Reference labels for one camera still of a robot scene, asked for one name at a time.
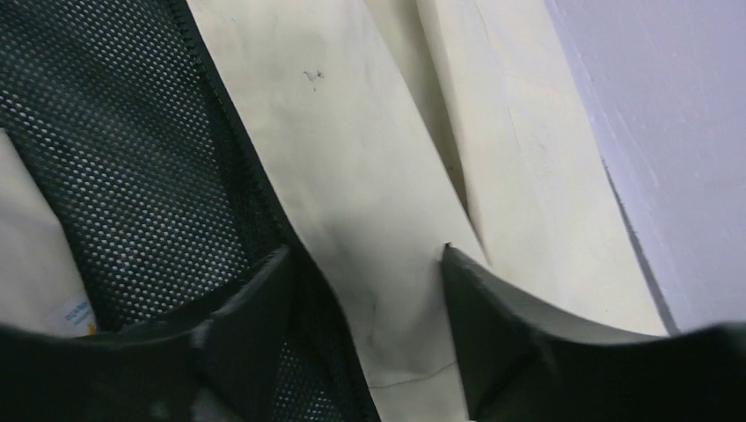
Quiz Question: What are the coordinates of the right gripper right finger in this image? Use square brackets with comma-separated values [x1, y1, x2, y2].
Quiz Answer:
[441, 245, 745, 421]

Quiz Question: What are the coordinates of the cream zip-up jacket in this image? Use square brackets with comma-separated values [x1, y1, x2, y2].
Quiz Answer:
[1, 1, 667, 421]

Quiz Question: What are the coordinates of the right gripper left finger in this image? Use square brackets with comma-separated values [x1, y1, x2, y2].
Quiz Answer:
[1, 247, 292, 421]

